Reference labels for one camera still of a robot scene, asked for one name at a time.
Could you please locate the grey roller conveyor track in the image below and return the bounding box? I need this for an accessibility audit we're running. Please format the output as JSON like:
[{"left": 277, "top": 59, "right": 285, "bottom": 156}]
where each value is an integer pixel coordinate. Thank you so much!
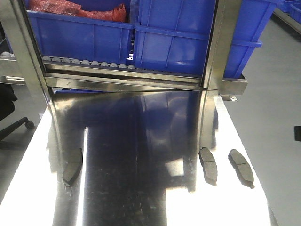
[{"left": 42, "top": 56, "right": 136, "bottom": 70}]

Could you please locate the blue plastic crate left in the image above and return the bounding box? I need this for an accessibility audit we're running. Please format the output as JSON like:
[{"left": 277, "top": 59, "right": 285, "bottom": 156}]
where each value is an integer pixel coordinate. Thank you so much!
[{"left": 27, "top": 11, "right": 134, "bottom": 64}]

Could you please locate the stainless steel rack frame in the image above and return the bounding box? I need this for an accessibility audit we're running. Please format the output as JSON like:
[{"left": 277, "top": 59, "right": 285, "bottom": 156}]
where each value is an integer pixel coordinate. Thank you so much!
[{"left": 0, "top": 0, "right": 241, "bottom": 132}]

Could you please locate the red plastic bag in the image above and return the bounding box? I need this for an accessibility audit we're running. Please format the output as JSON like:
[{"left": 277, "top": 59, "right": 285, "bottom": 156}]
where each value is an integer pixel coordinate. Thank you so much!
[{"left": 27, "top": 0, "right": 127, "bottom": 23}]

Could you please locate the blue plastic crate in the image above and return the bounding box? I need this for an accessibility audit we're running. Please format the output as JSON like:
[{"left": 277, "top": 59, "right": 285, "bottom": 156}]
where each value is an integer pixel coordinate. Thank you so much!
[
  {"left": 133, "top": 0, "right": 278, "bottom": 78},
  {"left": 27, "top": 11, "right": 134, "bottom": 64}
]

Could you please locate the black office chair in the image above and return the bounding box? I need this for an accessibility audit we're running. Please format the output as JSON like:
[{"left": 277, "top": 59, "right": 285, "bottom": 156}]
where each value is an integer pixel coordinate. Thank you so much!
[{"left": 0, "top": 83, "right": 35, "bottom": 141}]

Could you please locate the dark grey brake pad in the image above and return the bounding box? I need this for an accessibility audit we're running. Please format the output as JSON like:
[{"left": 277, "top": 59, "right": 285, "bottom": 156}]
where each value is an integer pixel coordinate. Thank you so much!
[
  {"left": 198, "top": 147, "right": 218, "bottom": 186},
  {"left": 62, "top": 148, "right": 83, "bottom": 187},
  {"left": 228, "top": 149, "right": 254, "bottom": 189}
]

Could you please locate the blue plastic crate right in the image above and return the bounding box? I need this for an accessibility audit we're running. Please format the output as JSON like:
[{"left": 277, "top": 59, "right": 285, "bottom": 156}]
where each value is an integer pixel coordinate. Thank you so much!
[{"left": 133, "top": 0, "right": 278, "bottom": 78}]

